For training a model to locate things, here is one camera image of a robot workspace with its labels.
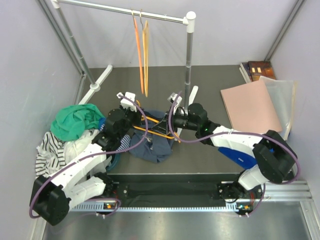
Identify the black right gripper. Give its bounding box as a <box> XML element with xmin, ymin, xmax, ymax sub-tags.
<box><xmin>152</xmin><ymin>105</ymin><xmax>199</xmax><ymax>136</ymax></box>

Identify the yellow orange plastic hanger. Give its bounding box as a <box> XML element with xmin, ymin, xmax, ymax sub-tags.
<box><xmin>144</xmin><ymin>109</ymin><xmax>175</xmax><ymax>147</ymax></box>

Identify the navy blue tank top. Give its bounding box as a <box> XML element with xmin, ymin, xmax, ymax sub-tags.
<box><xmin>128</xmin><ymin>109</ymin><xmax>180</xmax><ymax>164</ymax></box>

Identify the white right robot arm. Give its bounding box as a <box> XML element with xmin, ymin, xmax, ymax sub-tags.
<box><xmin>151</xmin><ymin>103</ymin><xmax>299</xmax><ymax>198</ymax></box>

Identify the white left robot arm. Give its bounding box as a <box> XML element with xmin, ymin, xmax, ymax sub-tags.
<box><xmin>29</xmin><ymin>92</ymin><xmax>144</xmax><ymax>226</ymax></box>

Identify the orange velvet hanger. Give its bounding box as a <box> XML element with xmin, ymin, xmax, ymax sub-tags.
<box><xmin>131</xmin><ymin>11</ymin><xmax>145</xmax><ymax>94</ymax></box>

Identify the tan yellow velvet hanger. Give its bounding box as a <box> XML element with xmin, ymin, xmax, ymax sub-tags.
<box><xmin>139</xmin><ymin>12</ymin><xmax>149</xmax><ymax>98</ymax></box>

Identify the blue white striped shirt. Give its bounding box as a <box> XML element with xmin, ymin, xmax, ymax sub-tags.
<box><xmin>117</xmin><ymin>134</ymin><xmax>131</xmax><ymax>151</ymax></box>

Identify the blue laundry basin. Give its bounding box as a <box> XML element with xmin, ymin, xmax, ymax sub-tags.
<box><xmin>105</xmin><ymin>153</ymin><xmax>121</xmax><ymax>172</ymax></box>

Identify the green garment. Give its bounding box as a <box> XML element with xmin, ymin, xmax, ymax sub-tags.
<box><xmin>50</xmin><ymin>103</ymin><xmax>105</xmax><ymax>142</ymax></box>

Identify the grey white garment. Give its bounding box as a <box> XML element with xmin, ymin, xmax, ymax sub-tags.
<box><xmin>63</xmin><ymin>129</ymin><xmax>112</xmax><ymax>177</ymax></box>

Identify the pink folder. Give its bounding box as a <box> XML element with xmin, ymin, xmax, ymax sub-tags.
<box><xmin>220</xmin><ymin>80</ymin><xmax>283</xmax><ymax>134</ymax></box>

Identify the blue clipboard folder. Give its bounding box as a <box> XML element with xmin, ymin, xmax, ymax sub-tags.
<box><xmin>218</xmin><ymin>147</ymin><xmax>257</xmax><ymax>170</ymax></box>

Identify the black white striped shirt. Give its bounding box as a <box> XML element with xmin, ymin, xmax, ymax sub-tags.
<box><xmin>35</xmin><ymin>131</ymin><xmax>66</xmax><ymax>177</ymax></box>

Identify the brown book stack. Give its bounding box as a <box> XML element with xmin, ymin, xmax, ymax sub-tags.
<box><xmin>239</xmin><ymin>61</ymin><xmax>276</xmax><ymax>83</ymax></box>

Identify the silver white clothes rack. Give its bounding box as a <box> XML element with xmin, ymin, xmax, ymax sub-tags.
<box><xmin>51</xmin><ymin>0</ymin><xmax>196</xmax><ymax>108</ymax></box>

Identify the translucent plastic folder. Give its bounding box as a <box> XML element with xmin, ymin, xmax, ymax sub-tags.
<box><xmin>259</xmin><ymin>76</ymin><xmax>297</xmax><ymax>141</ymax></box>

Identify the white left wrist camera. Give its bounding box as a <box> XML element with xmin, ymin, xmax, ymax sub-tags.
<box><xmin>116</xmin><ymin>91</ymin><xmax>137</xmax><ymax>112</ymax></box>

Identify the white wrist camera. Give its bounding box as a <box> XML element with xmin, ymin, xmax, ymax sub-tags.
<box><xmin>167</xmin><ymin>92</ymin><xmax>183</xmax><ymax>113</ymax></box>
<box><xmin>116</xmin><ymin>91</ymin><xmax>137</xmax><ymax>112</ymax></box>

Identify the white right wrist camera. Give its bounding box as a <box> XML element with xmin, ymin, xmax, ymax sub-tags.
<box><xmin>167</xmin><ymin>92</ymin><xmax>183</xmax><ymax>113</ymax></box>

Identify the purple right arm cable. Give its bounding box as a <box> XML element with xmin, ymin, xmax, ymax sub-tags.
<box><xmin>168</xmin><ymin>91</ymin><xmax>302</xmax><ymax>185</ymax></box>

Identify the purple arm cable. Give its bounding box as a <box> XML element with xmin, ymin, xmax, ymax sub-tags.
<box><xmin>168</xmin><ymin>91</ymin><xmax>302</xmax><ymax>185</ymax></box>
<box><xmin>29</xmin><ymin>94</ymin><xmax>149</xmax><ymax>219</ymax></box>

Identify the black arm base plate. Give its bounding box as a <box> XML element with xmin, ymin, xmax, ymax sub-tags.
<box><xmin>107</xmin><ymin>173</ymin><xmax>262</xmax><ymax>207</ymax></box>

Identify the grey slotted cable duct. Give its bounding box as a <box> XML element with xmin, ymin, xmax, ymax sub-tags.
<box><xmin>70</xmin><ymin>201</ymin><xmax>239</xmax><ymax>213</ymax></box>

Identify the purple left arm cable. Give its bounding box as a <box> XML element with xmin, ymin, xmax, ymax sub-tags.
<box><xmin>29</xmin><ymin>94</ymin><xmax>149</xmax><ymax>219</ymax></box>

